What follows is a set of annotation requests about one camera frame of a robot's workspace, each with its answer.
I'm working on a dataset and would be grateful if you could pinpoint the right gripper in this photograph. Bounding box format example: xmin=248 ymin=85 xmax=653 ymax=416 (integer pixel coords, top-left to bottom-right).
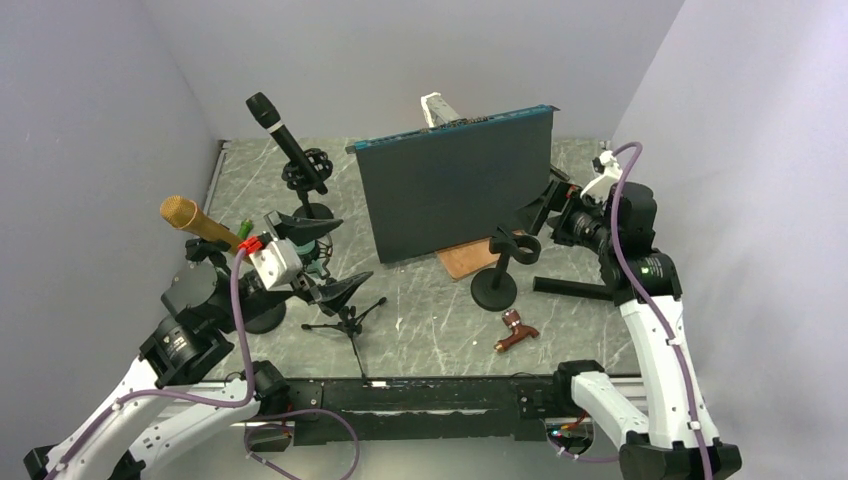
xmin=512 ymin=178 xmax=618 ymax=256

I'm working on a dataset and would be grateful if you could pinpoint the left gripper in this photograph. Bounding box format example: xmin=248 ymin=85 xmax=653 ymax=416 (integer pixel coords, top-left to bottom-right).
xmin=216 ymin=211 xmax=374 ymax=333

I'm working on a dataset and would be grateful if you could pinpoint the mint green microphone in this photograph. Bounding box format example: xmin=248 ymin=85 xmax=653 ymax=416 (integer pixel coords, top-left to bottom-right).
xmin=294 ymin=240 xmax=320 ymax=269

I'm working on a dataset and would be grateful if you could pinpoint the black tripod shock mount stand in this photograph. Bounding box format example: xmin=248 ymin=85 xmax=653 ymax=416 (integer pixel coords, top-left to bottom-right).
xmin=301 ymin=231 xmax=388 ymax=380

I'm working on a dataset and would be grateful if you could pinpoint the black round base clip stand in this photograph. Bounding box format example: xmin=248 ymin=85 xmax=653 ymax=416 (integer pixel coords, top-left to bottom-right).
xmin=470 ymin=226 xmax=542 ymax=312

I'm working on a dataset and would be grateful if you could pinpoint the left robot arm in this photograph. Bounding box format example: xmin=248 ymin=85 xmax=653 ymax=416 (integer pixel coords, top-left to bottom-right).
xmin=24 ymin=196 xmax=366 ymax=479

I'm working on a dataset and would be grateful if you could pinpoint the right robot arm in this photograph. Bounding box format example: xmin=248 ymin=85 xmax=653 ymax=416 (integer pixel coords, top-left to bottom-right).
xmin=531 ymin=180 xmax=742 ymax=479

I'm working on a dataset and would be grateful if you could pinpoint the gold microphone black stand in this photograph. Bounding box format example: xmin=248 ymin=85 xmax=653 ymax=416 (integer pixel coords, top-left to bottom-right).
xmin=177 ymin=238 xmax=286 ymax=335

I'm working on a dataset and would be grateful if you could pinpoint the black microphone white band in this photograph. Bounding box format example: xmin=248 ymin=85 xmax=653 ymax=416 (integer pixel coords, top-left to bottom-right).
xmin=246 ymin=92 xmax=328 ymax=195

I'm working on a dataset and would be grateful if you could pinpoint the green marker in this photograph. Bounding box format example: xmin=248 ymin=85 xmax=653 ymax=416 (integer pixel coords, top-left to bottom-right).
xmin=237 ymin=219 xmax=254 ymax=240

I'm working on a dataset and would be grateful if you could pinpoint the wooden board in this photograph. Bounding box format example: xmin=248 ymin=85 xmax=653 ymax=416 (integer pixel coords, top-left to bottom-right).
xmin=437 ymin=237 xmax=499 ymax=281

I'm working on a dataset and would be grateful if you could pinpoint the dark grey upright board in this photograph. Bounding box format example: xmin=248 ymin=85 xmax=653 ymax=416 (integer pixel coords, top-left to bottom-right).
xmin=347 ymin=104 xmax=557 ymax=264

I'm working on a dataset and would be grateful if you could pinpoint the black screwdriver handle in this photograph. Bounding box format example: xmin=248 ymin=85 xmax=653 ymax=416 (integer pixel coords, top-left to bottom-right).
xmin=550 ymin=165 xmax=570 ymax=182

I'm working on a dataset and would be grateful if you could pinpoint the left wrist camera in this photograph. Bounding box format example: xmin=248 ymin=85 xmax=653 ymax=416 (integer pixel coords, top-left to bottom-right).
xmin=238 ymin=232 xmax=304 ymax=291

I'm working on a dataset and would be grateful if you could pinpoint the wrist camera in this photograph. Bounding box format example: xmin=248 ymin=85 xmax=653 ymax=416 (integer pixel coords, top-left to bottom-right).
xmin=580 ymin=150 xmax=623 ymax=204
xmin=238 ymin=232 xmax=304 ymax=291

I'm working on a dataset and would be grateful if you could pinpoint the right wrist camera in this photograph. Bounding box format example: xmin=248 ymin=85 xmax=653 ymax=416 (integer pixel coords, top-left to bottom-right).
xmin=580 ymin=150 xmax=623 ymax=204

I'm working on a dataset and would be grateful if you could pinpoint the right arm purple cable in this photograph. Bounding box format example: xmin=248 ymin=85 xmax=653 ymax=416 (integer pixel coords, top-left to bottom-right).
xmin=608 ymin=141 xmax=717 ymax=480

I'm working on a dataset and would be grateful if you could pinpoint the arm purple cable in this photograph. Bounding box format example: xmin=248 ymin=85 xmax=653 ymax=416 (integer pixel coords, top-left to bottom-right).
xmin=42 ymin=246 xmax=258 ymax=480
xmin=608 ymin=141 xmax=717 ymax=480

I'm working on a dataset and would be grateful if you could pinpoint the white bracket behind board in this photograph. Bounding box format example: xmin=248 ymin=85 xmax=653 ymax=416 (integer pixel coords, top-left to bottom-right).
xmin=420 ymin=92 xmax=461 ymax=128

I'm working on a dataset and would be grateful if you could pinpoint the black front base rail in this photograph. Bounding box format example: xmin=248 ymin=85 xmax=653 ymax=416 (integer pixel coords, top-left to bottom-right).
xmin=274 ymin=373 xmax=581 ymax=446

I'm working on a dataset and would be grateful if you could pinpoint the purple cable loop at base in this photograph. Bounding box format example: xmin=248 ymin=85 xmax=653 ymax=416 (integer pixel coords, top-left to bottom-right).
xmin=243 ymin=401 xmax=363 ymax=480

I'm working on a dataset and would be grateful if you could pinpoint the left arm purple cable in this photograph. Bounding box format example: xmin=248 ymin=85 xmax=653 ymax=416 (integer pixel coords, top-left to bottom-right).
xmin=42 ymin=246 xmax=258 ymax=480

